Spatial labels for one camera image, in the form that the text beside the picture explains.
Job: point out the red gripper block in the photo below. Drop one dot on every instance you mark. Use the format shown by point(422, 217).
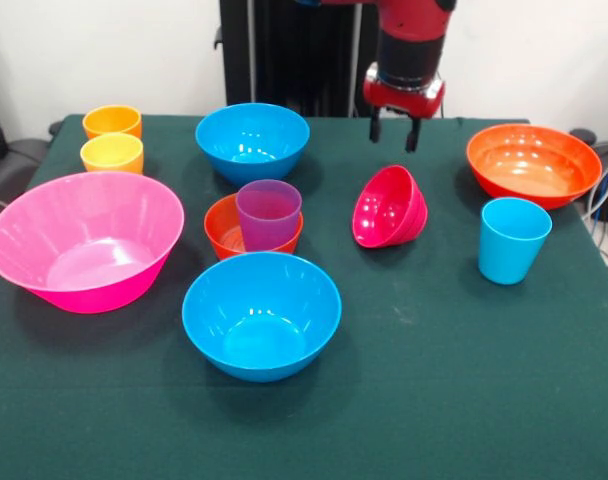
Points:
point(404, 100)

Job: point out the yellow cup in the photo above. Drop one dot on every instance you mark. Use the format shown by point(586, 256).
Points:
point(111, 160)

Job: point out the blue cup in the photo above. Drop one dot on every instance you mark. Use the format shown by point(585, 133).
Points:
point(509, 260)

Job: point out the orange cup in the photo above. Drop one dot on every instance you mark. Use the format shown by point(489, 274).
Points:
point(111, 125)

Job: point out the large pink bowl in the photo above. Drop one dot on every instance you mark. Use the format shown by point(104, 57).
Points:
point(84, 290)

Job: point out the small magenta bowl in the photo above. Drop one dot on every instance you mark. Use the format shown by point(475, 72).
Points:
point(384, 215)

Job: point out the purple cup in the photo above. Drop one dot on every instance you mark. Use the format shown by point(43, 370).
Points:
point(269, 225)

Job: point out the small orange bowl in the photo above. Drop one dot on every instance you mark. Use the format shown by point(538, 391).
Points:
point(219, 235)

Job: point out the blue bowl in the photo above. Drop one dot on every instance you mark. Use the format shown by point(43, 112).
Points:
point(251, 165)
point(261, 360)

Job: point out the dark green table cloth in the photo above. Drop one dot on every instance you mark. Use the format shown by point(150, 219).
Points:
point(434, 375)

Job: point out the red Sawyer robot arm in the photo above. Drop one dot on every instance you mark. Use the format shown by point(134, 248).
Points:
point(414, 45)

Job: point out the large red-orange bowl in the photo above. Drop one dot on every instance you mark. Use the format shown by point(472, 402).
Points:
point(534, 180)

